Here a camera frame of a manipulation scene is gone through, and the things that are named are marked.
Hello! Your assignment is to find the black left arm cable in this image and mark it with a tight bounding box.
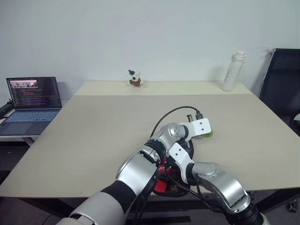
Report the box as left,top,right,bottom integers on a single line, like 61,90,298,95
150,106,203,139

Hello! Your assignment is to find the white dog plush toy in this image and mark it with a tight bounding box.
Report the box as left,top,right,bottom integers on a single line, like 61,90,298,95
127,68,144,88

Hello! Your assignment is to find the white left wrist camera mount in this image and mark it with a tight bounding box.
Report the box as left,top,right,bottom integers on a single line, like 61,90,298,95
186,118,213,139

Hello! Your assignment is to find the black handheld controller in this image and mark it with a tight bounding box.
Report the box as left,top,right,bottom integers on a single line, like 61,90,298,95
0,100,15,119

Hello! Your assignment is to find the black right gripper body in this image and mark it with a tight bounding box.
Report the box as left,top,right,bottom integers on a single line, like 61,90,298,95
164,155,175,173

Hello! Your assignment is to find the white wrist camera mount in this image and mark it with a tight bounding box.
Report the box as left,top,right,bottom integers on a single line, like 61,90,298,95
186,118,213,139
168,142,196,185

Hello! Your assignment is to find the white water bottle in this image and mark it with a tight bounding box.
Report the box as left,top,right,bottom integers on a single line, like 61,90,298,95
221,50,248,92

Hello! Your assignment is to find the open blue laptop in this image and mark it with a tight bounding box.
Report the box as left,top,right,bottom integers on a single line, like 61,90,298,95
0,76,63,137

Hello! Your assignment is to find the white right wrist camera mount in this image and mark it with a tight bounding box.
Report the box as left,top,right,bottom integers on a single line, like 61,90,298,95
168,142,196,185

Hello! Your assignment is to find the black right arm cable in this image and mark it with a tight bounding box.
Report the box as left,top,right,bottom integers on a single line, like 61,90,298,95
164,159,226,212

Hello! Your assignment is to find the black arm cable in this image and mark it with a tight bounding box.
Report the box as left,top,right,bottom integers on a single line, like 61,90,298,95
164,159,226,212
150,106,203,139

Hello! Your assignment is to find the black office chair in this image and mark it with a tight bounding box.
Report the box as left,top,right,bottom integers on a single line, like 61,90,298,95
259,48,300,138

